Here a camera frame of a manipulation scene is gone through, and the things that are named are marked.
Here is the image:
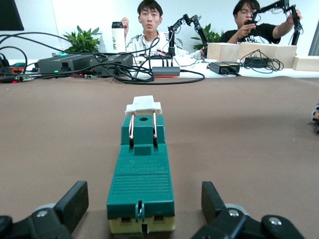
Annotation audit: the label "black pushbutton orange block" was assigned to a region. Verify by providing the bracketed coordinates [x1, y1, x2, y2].
[310, 102, 319, 135]

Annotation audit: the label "black looped cable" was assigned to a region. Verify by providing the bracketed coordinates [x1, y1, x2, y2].
[112, 63, 205, 85]

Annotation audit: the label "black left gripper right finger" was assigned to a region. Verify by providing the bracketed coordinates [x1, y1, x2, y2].
[190, 181, 306, 239]

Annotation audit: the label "green potted plant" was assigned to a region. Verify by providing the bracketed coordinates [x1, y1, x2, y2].
[62, 24, 102, 53]
[190, 23, 225, 51]

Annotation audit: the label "long black arching cables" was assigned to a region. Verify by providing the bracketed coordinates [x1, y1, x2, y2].
[0, 31, 105, 83]

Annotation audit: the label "man in black t-shirt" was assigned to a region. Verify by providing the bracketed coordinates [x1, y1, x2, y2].
[219, 0, 304, 45]

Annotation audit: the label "coiled black cable bundle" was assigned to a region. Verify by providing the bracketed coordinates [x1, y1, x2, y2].
[243, 49, 285, 73]

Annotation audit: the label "light grey hub box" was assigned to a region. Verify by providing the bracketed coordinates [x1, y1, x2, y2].
[152, 66, 181, 78]

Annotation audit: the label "white tumbler black lid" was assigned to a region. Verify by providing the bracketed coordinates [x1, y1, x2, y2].
[111, 21, 126, 53]

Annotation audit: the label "long light wooden box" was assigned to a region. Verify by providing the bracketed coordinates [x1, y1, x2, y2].
[207, 41, 298, 69]

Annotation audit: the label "small light wooden block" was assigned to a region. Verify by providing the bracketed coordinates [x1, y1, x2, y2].
[292, 56, 319, 72]

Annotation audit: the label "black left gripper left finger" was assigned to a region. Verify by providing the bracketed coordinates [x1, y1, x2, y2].
[0, 180, 90, 239]

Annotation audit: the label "black monitor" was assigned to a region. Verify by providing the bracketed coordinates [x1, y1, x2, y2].
[0, 0, 25, 31]

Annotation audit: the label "black power supply box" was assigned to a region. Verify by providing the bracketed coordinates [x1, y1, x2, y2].
[96, 53, 134, 73]
[37, 53, 98, 75]

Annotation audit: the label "circuit board with leds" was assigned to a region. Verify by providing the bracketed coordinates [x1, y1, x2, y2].
[0, 72, 33, 84]

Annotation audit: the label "black power brick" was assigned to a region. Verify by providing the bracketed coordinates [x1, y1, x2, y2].
[210, 62, 230, 75]
[221, 61, 241, 75]

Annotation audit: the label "man in white jacket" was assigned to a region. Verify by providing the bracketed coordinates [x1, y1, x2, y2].
[120, 0, 190, 59]

